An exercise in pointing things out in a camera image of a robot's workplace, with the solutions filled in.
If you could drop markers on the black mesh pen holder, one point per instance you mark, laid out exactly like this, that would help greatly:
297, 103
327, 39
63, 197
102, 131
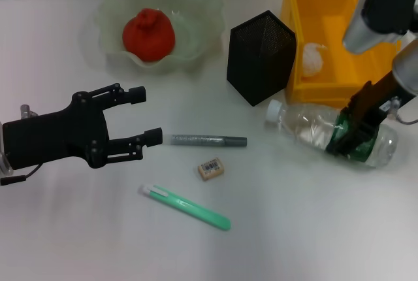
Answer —
258, 65

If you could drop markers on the grey marker pen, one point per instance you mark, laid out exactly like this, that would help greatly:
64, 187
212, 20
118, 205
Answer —
202, 140

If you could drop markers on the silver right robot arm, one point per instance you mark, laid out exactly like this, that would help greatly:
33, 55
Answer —
408, 65

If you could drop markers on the pale green glass bowl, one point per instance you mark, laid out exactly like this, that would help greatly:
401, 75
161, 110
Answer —
196, 16

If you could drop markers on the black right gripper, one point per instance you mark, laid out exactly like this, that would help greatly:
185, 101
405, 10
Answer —
372, 104

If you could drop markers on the beige eraser with barcode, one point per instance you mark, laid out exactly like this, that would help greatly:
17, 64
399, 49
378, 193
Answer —
211, 170

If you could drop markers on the green pen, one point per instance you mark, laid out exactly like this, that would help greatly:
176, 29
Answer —
196, 210

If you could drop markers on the clear bottle with green label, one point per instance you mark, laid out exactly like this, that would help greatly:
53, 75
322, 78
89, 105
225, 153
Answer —
303, 124

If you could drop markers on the yellow plastic bin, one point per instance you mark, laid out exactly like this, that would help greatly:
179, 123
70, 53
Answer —
333, 0

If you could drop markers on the red-orange fruit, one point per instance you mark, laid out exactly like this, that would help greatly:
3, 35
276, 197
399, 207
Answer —
147, 39

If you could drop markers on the white paper ball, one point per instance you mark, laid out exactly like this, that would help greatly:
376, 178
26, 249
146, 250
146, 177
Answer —
311, 60

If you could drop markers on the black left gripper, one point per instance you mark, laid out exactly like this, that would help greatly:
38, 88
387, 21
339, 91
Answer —
55, 137

